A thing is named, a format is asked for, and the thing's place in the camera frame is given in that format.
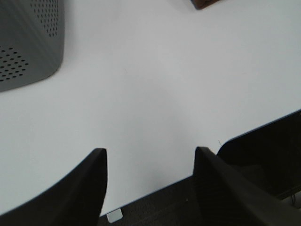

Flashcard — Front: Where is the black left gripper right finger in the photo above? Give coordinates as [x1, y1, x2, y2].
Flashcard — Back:
[193, 147, 301, 226]

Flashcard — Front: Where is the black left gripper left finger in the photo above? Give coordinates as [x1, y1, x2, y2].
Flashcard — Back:
[0, 148, 108, 226]

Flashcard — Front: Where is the grey perforated plastic basket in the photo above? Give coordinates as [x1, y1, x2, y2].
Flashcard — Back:
[0, 0, 65, 91]

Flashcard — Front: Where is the white floor tag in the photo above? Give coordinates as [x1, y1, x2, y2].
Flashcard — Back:
[106, 208, 123, 224]

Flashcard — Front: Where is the dark rounded robot base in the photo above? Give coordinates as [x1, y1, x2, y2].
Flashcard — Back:
[217, 111, 301, 199]

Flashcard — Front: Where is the brown towel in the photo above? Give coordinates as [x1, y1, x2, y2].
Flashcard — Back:
[191, 0, 219, 10]

